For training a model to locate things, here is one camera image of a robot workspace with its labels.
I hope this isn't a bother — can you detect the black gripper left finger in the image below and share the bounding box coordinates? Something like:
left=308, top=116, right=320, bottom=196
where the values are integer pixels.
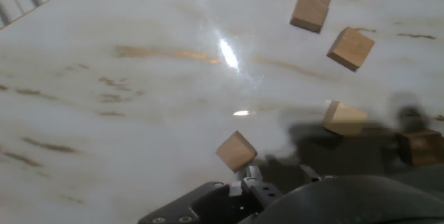
left=228, top=164, right=282, bottom=214

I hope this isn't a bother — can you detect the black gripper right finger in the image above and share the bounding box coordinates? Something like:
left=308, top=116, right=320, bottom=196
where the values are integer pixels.
left=300, top=164, right=322, bottom=182

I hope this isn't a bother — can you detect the small wooden cube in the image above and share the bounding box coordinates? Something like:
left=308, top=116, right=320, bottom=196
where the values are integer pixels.
left=325, top=26, right=376, bottom=73
left=395, top=129, right=444, bottom=168
left=215, top=130, right=258, bottom=173
left=289, top=0, right=332, bottom=34
left=321, top=100, right=368, bottom=137

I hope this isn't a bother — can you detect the marble pattern board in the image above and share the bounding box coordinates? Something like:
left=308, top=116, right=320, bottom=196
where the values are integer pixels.
left=0, top=0, right=444, bottom=224

